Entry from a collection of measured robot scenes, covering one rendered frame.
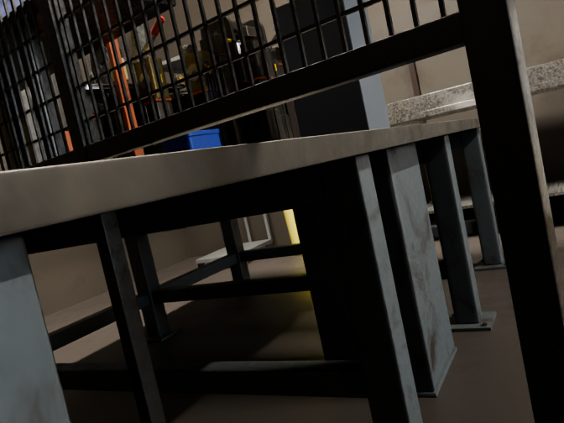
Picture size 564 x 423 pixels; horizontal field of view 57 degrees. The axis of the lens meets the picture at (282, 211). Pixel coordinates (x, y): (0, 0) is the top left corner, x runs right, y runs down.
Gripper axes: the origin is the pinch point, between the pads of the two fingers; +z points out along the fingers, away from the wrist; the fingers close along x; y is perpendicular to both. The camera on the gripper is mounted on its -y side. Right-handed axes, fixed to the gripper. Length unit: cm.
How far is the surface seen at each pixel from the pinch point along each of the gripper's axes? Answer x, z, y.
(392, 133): -94, 34, -4
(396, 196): -81, 49, 18
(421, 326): -81, 83, 18
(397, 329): -91, 72, -13
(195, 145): -54, 27, -20
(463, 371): -83, 102, 34
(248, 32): -30.5, -11.3, 38.0
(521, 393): -101, 103, 24
